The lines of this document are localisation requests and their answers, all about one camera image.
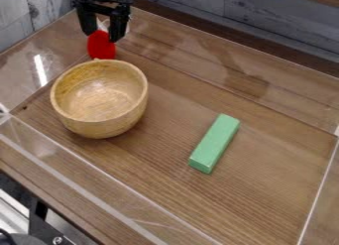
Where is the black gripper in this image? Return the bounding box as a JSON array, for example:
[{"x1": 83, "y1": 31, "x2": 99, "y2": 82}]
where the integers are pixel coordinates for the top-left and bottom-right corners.
[{"x1": 75, "y1": 0, "x2": 132, "y2": 43}]

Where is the red strawberry toy green leaf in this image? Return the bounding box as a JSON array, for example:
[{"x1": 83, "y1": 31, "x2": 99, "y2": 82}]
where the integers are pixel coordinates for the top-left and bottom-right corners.
[{"x1": 87, "y1": 30, "x2": 115, "y2": 60}]

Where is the wooden bowl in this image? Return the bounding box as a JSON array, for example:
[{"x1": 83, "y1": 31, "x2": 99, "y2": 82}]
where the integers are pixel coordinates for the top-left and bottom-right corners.
[{"x1": 51, "y1": 60, "x2": 148, "y2": 139}]

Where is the green rectangular block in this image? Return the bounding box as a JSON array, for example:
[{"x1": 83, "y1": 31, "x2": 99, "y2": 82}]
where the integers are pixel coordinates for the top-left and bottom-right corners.
[{"x1": 188, "y1": 114, "x2": 240, "y2": 174}]

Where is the clear acrylic corner bracket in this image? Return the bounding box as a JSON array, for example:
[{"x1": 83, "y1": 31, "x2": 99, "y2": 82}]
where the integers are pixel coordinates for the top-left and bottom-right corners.
[{"x1": 96, "y1": 18, "x2": 129, "y2": 34}]

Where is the black metal table bracket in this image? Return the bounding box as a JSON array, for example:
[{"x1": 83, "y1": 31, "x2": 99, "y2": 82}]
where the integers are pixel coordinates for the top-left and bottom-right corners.
[{"x1": 28, "y1": 197, "x2": 92, "y2": 245}]

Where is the black cable at bottom left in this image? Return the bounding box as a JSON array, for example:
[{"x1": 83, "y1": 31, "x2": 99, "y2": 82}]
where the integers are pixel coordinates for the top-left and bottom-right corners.
[{"x1": 0, "y1": 227, "x2": 21, "y2": 245}]

